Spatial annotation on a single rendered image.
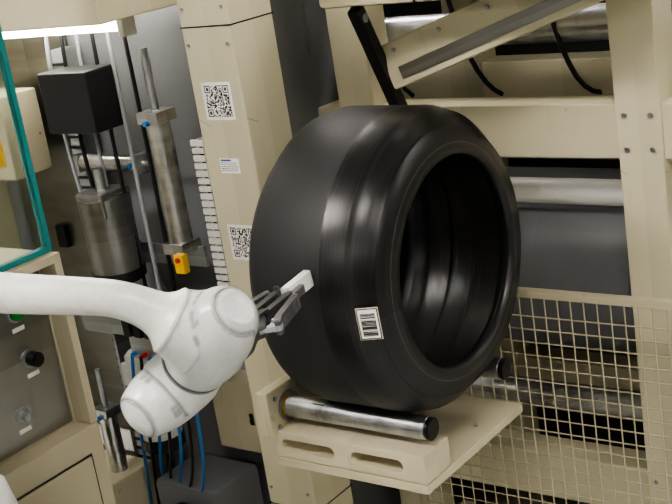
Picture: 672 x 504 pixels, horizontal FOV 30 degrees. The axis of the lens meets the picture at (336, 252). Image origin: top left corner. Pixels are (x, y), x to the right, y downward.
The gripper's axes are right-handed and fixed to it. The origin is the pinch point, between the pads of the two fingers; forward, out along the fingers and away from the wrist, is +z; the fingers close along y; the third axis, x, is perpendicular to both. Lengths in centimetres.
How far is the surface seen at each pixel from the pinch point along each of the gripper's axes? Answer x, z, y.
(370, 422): 35.2, 11.1, 1.5
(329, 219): -8.6, 8.9, -3.1
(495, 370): 39, 39, -10
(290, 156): -16.0, 18.6, 10.4
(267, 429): 38.0, 6.9, 24.5
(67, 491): 42, -19, 58
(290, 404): 34.4, 11.5, 21.0
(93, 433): 35, -8, 59
